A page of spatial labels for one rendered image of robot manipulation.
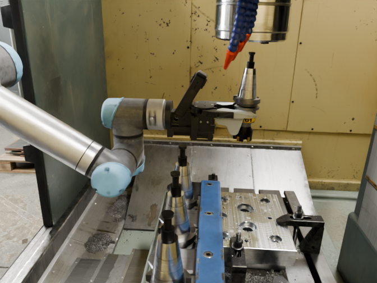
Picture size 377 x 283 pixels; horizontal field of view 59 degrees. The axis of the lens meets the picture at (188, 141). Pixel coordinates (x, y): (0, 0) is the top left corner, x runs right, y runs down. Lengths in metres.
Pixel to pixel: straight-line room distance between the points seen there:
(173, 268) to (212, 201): 0.23
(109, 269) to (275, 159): 1.06
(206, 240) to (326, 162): 1.58
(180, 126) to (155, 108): 0.08
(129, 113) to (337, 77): 1.33
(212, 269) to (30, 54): 0.90
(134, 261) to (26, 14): 0.88
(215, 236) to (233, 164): 1.30
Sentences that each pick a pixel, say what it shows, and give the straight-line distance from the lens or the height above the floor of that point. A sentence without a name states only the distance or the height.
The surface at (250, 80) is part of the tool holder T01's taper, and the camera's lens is 0.78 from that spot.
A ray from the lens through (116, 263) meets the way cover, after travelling 1.30.
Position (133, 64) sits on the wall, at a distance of 1.85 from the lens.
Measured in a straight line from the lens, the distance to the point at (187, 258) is 0.52.
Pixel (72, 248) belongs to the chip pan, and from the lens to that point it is 1.48.
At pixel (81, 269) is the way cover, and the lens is 1.32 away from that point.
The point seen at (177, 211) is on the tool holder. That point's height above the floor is 1.27.
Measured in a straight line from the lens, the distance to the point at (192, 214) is 0.61.
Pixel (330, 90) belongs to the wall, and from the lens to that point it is 1.93.
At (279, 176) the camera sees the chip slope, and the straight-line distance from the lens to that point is 1.82.
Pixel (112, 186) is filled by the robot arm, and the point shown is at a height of 1.22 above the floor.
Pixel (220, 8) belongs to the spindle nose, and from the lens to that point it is 0.74.
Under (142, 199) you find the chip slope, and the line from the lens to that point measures 1.69.
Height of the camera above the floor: 1.55
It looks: 21 degrees down
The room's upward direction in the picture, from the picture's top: 1 degrees clockwise
